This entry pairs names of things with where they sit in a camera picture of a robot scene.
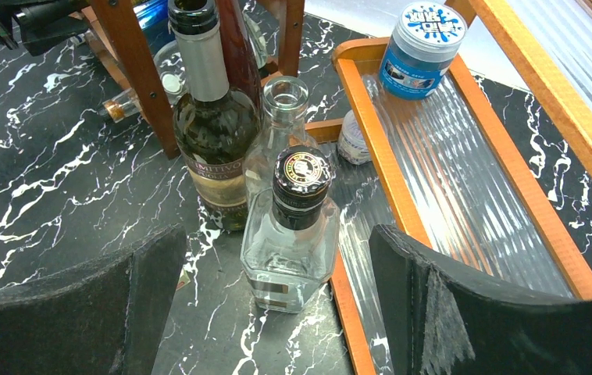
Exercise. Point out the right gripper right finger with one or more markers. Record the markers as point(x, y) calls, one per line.
point(444, 317)

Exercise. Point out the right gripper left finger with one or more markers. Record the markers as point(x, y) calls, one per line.
point(103, 316)

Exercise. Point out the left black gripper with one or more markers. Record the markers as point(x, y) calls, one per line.
point(39, 25)

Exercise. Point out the clear bottle gold label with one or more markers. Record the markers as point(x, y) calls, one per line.
point(291, 236)

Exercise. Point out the green wine bottle brown label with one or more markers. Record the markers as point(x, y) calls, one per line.
point(214, 122)

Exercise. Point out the dark red wine bottle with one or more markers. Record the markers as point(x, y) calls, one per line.
point(241, 68)

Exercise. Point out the clear glass bottle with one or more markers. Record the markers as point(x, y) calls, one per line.
point(284, 103)

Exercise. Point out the blue patterned bottle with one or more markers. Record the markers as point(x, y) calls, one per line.
point(150, 12)

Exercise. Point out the brown wooden wine rack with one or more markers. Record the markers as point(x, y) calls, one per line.
point(125, 54)

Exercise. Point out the clear bottle white label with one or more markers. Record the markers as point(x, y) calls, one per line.
point(172, 74)

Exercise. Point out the orange tiered display shelf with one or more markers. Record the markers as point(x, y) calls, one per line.
point(464, 198)

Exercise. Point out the small grey capped jar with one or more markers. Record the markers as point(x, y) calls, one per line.
point(351, 143)

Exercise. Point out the blue lidded jar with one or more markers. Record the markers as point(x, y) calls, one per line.
point(422, 46)

